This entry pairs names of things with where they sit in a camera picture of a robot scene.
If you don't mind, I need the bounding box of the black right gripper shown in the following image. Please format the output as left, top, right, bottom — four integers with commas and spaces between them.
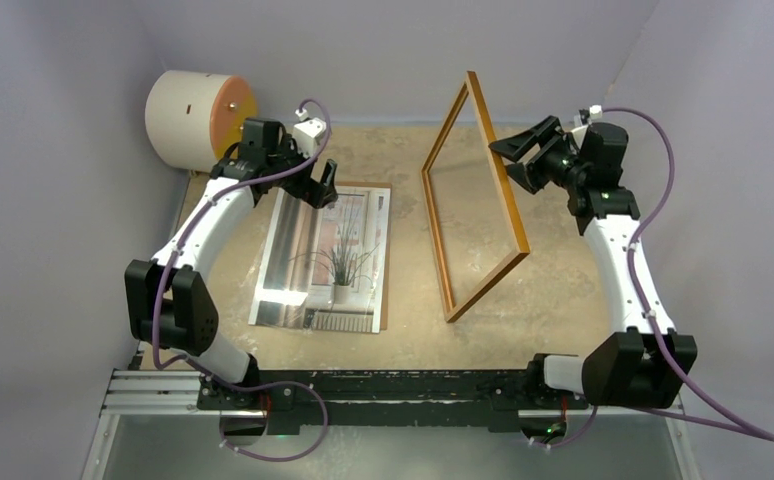
489, 117, 589, 197

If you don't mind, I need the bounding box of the aluminium extrusion rail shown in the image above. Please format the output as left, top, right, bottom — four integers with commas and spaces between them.
100, 369, 686, 419

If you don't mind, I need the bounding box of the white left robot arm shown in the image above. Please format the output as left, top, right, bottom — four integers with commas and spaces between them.
124, 109, 337, 409

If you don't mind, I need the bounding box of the wooden picture frame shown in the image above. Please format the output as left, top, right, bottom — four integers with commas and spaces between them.
420, 71, 530, 324

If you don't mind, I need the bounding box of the white cylindrical drum cabinet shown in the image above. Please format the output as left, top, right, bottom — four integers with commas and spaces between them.
144, 70, 258, 173

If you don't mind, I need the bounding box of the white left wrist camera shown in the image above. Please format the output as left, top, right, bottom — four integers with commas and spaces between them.
292, 107, 330, 158

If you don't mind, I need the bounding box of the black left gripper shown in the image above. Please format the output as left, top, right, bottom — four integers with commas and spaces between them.
267, 134, 337, 208

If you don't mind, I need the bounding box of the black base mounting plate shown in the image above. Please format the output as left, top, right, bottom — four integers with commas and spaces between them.
197, 365, 589, 435

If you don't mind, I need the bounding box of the plant photo print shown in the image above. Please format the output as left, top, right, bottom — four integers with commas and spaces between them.
249, 186, 392, 335

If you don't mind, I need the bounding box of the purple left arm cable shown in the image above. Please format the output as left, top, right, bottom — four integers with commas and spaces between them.
151, 99, 333, 464

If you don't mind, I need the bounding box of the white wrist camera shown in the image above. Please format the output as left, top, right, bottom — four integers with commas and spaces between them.
292, 107, 330, 158
570, 104, 603, 147

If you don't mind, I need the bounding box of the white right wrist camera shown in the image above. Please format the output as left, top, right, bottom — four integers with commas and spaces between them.
570, 104, 603, 147

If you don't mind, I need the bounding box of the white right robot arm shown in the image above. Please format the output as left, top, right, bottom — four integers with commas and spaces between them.
488, 116, 698, 409

